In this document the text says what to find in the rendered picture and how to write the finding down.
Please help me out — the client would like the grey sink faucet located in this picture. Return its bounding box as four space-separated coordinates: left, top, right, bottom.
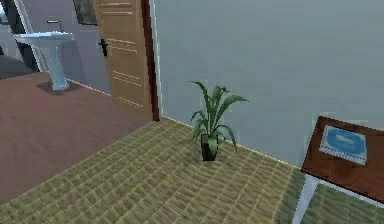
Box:
46 19 65 33

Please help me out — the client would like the black door handle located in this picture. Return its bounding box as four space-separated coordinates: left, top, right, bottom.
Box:
97 38 110 58

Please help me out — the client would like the dark framed wall picture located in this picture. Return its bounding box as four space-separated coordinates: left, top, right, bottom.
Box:
72 0 99 27

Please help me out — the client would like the blue and white book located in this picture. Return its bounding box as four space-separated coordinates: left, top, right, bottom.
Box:
318 124 369 167

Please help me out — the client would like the white pedestal sink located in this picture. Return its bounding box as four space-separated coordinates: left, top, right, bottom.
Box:
13 31 76 92

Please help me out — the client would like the light wooden room door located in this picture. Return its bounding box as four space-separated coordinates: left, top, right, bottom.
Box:
92 0 156 122

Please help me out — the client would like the brown table with white legs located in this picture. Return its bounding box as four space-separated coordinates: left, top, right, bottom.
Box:
291 115 384 224

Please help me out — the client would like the green house plant in pot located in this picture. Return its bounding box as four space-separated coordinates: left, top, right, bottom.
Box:
188 80 250 162

